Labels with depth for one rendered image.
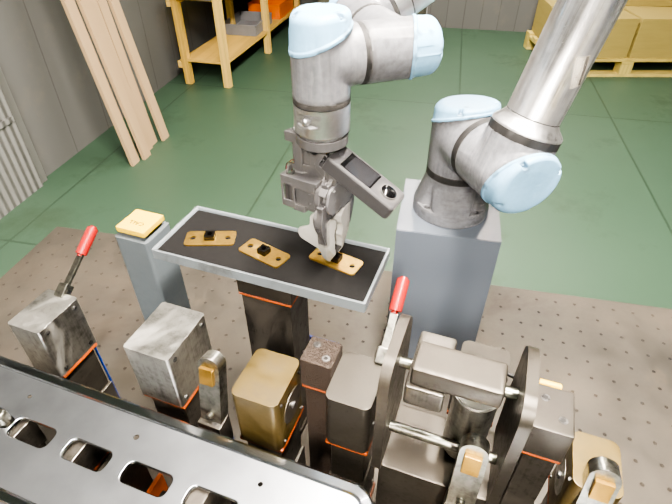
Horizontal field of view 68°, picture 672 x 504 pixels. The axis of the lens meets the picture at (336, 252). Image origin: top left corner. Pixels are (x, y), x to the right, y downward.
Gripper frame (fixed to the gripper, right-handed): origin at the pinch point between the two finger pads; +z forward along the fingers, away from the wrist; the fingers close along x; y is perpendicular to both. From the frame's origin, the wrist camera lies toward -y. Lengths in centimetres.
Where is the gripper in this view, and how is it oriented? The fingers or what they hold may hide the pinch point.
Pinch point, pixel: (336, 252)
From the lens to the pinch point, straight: 78.8
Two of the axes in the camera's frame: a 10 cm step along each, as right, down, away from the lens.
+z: 0.0, 7.8, 6.3
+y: -8.6, -3.2, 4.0
